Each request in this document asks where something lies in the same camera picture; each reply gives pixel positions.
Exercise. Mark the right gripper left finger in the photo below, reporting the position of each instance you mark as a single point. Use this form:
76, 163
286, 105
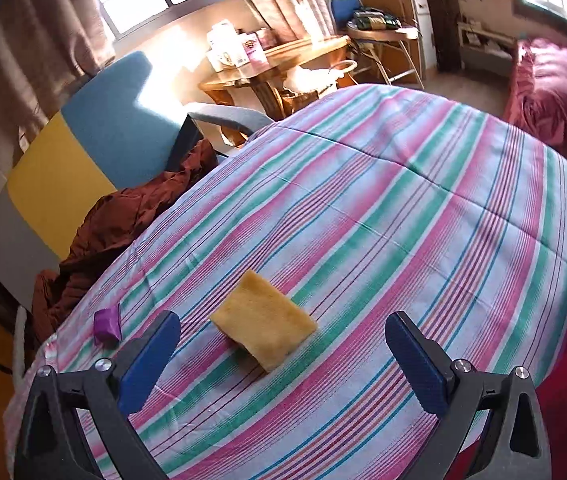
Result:
52, 443

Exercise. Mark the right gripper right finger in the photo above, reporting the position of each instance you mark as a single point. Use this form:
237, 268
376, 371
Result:
514, 442

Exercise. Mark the yellow sponge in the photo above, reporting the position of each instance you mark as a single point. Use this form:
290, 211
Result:
263, 321

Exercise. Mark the small purple packet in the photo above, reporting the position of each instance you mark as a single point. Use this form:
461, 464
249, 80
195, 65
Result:
107, 326

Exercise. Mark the dark red blanket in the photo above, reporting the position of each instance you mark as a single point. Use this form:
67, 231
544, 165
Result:
110, 227

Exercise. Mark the striped bed sheet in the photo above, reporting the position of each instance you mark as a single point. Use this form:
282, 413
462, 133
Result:
372, 200

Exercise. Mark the grey yellow blue chair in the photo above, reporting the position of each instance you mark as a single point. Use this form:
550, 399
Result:
120, 130

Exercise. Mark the pink quilt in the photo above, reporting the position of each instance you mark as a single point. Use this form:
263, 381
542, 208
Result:
537, 100

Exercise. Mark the beige curtain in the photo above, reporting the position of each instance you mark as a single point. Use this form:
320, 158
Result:
48, 50

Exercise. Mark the wooden side table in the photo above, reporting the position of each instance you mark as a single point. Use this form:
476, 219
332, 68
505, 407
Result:
261, 78

